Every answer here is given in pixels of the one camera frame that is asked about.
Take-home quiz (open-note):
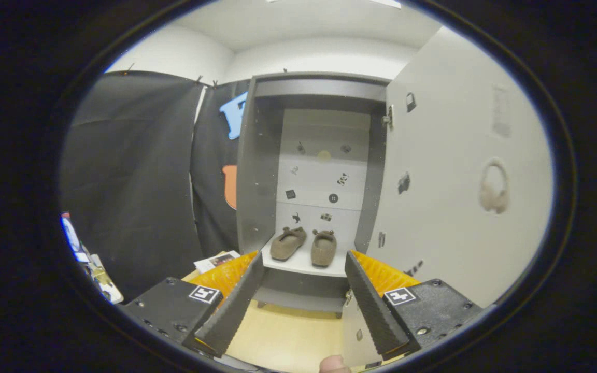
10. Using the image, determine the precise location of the white book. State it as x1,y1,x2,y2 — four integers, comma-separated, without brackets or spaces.
193,250,241,274

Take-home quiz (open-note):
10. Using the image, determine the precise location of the grey shoe cabinet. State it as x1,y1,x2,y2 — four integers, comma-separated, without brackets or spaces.
236,71,393,319

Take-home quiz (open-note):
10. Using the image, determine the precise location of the brown fuzzy shoe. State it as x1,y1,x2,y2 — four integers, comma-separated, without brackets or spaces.
311,229,337,268
270,226,307,261

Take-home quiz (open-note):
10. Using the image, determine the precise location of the blue printed poster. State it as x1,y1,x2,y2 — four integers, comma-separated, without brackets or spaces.
60,211,91,264

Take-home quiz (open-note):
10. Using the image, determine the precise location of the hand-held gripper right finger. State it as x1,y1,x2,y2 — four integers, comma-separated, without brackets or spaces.
344,250,486,358

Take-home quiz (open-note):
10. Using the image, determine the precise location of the white shoe cabinet door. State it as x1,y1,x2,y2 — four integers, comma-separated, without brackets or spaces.
341,26,556,368

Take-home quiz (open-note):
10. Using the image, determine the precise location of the black backdrop cloth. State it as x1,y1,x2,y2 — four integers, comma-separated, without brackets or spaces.
60,70,250,304

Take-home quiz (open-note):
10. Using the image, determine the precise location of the cluttered white table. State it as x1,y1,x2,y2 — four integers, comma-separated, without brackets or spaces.
83,253,124,305

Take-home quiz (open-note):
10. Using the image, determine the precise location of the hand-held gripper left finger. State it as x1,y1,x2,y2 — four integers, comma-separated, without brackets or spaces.
121,250,266,359

